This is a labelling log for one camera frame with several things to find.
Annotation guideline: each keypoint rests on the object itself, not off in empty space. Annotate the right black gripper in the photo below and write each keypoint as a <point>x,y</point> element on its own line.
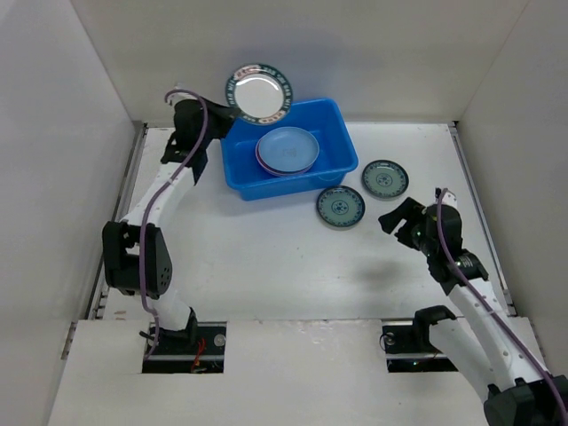
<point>409,219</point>

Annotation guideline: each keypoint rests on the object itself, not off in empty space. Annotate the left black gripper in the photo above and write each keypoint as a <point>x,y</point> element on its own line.
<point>224,114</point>

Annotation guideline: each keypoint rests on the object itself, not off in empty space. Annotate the teal patterned plate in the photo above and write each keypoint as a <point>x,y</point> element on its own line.
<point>385,179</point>
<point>340,206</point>

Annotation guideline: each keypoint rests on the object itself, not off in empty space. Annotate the light blue plastic plate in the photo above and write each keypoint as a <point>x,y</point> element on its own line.
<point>288,150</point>

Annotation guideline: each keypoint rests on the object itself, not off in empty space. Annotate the pink plastic plate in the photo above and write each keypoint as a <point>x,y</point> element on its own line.
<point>276,172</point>

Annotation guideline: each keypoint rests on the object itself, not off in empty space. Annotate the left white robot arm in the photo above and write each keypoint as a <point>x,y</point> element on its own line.
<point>135,254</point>

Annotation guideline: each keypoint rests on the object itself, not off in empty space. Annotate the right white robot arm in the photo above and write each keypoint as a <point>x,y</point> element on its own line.
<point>514,387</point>

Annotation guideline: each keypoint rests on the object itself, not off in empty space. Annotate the blue plastic bin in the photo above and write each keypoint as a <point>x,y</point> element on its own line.
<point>323,119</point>

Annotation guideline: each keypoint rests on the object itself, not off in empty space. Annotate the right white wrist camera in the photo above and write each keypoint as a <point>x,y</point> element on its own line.
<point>447,198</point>

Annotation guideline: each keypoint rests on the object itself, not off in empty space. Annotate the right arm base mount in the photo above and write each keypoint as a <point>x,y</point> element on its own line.
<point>405,354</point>

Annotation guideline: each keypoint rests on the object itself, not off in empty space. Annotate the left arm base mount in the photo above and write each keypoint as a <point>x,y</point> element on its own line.
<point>201,354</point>

